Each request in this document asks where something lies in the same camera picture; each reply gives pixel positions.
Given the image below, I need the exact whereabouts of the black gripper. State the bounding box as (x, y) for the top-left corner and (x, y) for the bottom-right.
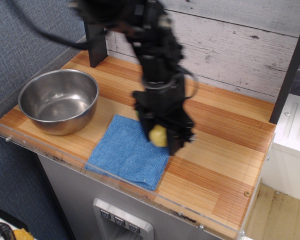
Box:
(132, 79), (195, 156)

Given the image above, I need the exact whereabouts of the yellow toy potato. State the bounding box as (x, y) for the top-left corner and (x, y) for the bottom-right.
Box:
(148, 124), (168, 148)

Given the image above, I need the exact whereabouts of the blue microfiber cloth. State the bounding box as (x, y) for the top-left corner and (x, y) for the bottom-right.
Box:
(84, 114), (170, 191)

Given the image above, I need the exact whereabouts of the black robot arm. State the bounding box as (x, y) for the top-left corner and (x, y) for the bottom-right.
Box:
(69, 0), (195, 155)

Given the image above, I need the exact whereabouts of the silver dispenser button panel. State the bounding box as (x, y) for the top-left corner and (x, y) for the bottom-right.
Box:
(93, 197), (155, 240)

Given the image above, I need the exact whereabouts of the grey toy kitchen cabinet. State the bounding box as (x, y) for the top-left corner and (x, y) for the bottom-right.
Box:
(37, 152), (223, 240)

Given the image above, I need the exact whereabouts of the stainless steel bowl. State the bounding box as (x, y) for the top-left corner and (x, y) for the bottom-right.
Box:
(18, 69), (99, 136)

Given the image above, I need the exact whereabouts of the white ridged side appliance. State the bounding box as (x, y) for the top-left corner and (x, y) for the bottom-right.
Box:
(261, 94), (300, 200)

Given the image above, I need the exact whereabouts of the yellow object bottom left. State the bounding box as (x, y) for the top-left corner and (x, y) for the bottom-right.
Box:
(13, 228), (35, 240)

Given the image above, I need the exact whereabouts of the dark left frame post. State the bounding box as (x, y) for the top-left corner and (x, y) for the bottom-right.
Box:
(84, 21), (108, 68)

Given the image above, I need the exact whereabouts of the dark frame post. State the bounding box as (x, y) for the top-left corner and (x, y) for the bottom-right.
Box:
(269, 35), (300, 124)
(84, 21), (108, 68)

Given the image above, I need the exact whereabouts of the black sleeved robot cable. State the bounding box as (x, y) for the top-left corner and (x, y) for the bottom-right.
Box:
(4, 0), (96, 50)

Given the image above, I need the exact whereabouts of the dark right frame post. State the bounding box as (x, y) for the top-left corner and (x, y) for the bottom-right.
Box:
(269, 35), (300, 124)

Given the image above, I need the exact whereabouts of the black corrugated hose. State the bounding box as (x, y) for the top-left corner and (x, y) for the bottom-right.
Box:
(0, 220), (15, 240)

